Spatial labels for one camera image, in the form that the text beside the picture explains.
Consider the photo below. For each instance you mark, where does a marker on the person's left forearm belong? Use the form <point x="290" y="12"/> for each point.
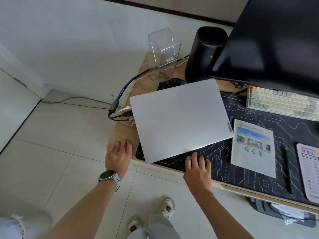
<point x="82" y="211"/>

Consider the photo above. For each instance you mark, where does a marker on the pink and white leaflet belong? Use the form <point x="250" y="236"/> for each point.
<point x="310" y="174"/>

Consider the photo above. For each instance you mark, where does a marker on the person's right forearm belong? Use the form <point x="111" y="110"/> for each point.
<point x="219" y="216"/>

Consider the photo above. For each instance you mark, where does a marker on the clear acrylic box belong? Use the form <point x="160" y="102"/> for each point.
<point x="164" y="54"/>

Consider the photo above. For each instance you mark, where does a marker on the white plug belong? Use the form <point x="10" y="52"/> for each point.
<point x="125" y="108"/>

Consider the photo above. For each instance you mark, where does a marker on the black monitor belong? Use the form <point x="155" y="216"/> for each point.
<point x="274" y="39"/>

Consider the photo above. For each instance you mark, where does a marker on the person's right fingers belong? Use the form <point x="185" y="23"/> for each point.
<point x="196" y="159"/>

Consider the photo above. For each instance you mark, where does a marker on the clear plastic bag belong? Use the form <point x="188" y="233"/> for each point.
<point x="290" y="215"/>

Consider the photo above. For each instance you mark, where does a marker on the black cylinder speaker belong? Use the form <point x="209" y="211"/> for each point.
<point x="204" y="54"/>

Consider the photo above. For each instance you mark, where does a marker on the white fringed cloth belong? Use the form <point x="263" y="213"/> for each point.
<point x="11" y="227"/>

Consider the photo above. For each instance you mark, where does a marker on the black chair base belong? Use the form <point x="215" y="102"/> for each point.
<point x="261" y="209"/>

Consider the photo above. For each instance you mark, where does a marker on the person's right hand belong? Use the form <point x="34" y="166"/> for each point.
<point x="198" y="175"/>

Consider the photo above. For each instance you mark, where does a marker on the black circuit pattern desk mat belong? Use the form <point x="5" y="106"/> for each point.
<point x="286" y="131"/>

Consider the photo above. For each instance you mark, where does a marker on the beige slipper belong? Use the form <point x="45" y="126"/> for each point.
<point x="167" y="209"/>
<point x="134" y="224"/>

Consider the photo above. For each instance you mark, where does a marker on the silver laptop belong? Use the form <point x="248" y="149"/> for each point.
<point x="179" y="119"/>

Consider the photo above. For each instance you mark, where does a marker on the person's left hand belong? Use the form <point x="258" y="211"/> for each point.
<point x="117" y="159"/>

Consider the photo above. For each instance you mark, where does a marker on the white exercise booklet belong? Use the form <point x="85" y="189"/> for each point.
<point x="254" y="149"/>

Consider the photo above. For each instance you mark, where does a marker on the cream and grey keyboard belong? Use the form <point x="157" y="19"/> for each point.
<point x="281" y="103"/>

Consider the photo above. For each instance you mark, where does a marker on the grey trousers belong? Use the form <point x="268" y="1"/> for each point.
<point x="162" y="228"/>

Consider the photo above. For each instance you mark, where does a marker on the person's left fingers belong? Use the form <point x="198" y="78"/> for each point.
<point x="122" y="144"/>

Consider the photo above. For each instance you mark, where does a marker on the black pen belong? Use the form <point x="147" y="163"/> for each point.
<point x="286" y="169"/>

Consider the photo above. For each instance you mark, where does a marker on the blue pen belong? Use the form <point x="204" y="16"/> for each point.
<point x="231" y="120"/>

